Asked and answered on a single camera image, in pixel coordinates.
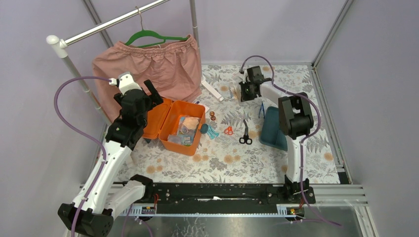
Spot orange plastic medicine box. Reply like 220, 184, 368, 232
142, 98, 206, 156

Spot blue cotton swab pack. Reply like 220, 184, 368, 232
177, 116, 201, 136

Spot bagged latex gloves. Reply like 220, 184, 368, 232
181, 117, 200, 133

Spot gauze pad packet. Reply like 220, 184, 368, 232
168, 134, 194, 147

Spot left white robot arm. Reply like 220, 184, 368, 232
54, 72, 163, 237

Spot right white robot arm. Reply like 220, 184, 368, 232
239, 66, 314, 204

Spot white blue medicine sachet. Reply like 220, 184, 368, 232
194, 101, 210, 113

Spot white rectangular box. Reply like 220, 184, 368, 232
201, 76, 224, 102

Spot pink fabric shorts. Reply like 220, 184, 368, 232
92, 35, 202, 102

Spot small orange scissors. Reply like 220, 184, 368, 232
223, 126, 234, 136

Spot teal divided tray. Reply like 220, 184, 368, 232
259, 106, 288, 152

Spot green clothes hanger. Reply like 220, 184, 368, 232
125, 7, 188, 48

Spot floral table mat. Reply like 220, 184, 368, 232
116, 64, 341, 185

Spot silver clothes rack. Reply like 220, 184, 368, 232
45, 0, 200, 123

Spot black handled scissors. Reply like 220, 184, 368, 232
239, 119, 252, 145

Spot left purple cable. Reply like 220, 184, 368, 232
53, 76, 119, 237

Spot purple cable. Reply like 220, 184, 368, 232
53, 76, 119, 237
239, 55, 343, 228

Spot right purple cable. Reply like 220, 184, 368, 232
239, 55, 343, 228

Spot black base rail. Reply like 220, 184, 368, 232
113, 175, 317, 218

